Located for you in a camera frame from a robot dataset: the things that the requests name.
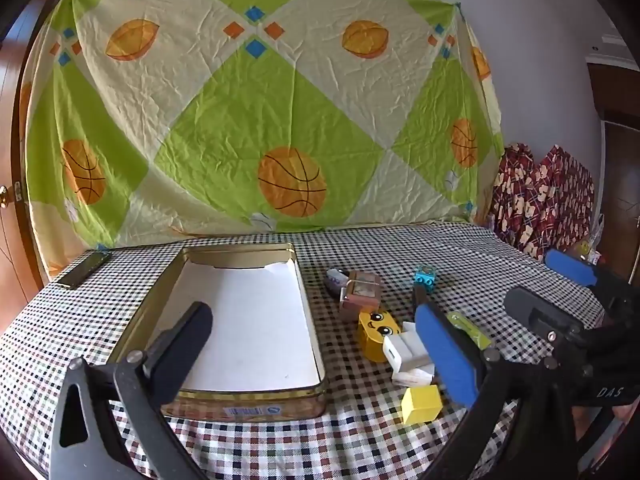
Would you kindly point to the gold tin box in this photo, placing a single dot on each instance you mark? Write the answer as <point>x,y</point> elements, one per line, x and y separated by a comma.
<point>250,410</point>

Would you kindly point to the brown picture box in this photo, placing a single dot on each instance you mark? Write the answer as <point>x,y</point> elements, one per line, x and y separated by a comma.
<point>361,296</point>

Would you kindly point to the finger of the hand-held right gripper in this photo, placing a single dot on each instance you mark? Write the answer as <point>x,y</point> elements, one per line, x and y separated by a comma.
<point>535,310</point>
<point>570,267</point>

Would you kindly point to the dark rectangular case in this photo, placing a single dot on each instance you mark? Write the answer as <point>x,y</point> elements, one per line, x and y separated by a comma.
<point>85,270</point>

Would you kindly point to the brown wooden door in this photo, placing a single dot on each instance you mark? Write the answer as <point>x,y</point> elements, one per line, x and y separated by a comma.
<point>12,110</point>

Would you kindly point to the checkered tablecloth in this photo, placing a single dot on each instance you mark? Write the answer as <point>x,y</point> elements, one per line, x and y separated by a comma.
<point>350,440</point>

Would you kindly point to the small white box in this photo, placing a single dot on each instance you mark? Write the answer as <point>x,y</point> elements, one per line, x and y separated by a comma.
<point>412,377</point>

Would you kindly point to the brass door knob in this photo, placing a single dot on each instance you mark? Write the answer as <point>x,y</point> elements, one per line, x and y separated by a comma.
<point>4,196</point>

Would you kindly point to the brown chocolate bar packet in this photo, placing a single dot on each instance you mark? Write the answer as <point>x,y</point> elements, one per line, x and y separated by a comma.
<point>418,295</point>

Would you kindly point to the red printed cloth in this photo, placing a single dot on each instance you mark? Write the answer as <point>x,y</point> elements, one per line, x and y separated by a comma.
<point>545,200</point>

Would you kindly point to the blue toy brick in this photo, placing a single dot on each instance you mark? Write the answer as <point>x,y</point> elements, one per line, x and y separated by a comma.
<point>426,277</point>

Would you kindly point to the white charger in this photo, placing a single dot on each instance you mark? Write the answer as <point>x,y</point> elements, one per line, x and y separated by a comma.
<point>405,351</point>

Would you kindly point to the dark wooden door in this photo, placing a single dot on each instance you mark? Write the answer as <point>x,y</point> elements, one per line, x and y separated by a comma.
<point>617,160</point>

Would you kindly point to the white paper liner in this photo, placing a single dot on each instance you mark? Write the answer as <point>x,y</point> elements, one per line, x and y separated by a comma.
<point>260,320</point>

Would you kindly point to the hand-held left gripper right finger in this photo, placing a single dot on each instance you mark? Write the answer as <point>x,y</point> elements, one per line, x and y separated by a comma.
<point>445,360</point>

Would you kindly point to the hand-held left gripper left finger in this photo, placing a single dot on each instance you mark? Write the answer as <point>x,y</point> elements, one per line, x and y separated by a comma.
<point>184,347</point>

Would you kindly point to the clear plastic bag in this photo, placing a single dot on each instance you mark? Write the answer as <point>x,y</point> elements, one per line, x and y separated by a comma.
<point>589,250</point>

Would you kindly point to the yellow smiley face box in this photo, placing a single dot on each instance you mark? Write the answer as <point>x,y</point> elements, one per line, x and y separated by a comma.
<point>372,335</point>

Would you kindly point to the yellow cube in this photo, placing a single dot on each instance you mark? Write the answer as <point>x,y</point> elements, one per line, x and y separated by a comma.
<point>422,405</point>

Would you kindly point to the green packet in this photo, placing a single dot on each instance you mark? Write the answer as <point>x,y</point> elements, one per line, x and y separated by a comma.
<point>467,331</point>

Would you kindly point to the basketball print hanging sheet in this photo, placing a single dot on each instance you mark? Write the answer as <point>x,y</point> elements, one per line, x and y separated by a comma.
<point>225,110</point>

